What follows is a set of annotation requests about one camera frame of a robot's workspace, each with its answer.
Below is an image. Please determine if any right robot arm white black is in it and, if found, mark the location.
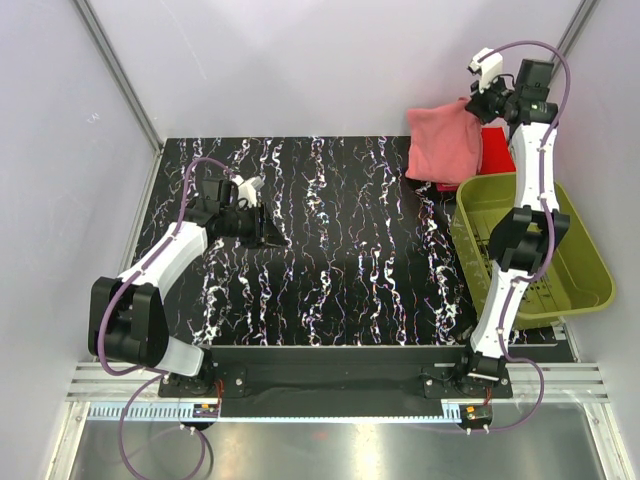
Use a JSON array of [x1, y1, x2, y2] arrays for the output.
[[453, 48, 570, 397]]

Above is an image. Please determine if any folded red t shirt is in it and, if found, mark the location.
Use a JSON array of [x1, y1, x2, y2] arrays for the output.
[[448, 127, 515, 180]]

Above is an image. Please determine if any white slotted cable duct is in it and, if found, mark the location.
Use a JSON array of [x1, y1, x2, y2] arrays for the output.
[[88, 403, 464, 422]]

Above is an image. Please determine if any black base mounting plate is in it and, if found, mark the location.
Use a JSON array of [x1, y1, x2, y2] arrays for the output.
[[161, 346, 513, 400]]

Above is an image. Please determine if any aluminium frame post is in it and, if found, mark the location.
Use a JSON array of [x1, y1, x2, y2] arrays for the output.
[[505, 0, 600, 149], [71, 0, 164, 154]]

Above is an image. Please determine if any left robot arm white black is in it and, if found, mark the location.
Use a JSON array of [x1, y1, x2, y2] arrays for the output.
[[88, 176, 286, 396]]

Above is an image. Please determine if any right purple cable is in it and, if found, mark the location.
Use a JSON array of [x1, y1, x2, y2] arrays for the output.
[[474, 39, 572, 435]]

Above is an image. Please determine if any aluminium rail profile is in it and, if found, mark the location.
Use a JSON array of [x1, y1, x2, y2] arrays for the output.
[[65, 362, 609, 403]]

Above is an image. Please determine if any pink t shirt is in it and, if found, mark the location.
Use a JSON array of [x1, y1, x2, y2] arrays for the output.
[[406, 97, 482, 185]]

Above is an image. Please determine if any black marble pattern mat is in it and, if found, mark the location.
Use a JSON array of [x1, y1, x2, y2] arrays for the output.
[[136, 136, 477, 347]]

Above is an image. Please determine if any right aluminium frame post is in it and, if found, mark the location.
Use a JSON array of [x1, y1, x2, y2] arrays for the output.
[[505, 0, 600, 149]]

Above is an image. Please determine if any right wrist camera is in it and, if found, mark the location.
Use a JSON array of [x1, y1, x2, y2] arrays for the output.
[[467, 48, 503, 96]]

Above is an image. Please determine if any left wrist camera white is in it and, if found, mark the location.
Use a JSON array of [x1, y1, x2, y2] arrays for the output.
[[232, 175, 264, 208]]

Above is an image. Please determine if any left aluminium frame post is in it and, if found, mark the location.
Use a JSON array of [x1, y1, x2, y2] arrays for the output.
[[71, 0, 164, 154]]

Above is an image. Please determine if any olive green plastic basket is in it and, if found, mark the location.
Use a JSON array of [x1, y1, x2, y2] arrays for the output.
[[450, 173, 616, 330]]

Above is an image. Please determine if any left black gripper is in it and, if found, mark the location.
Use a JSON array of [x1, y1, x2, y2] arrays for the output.
[[221, 202, 288, 250]]

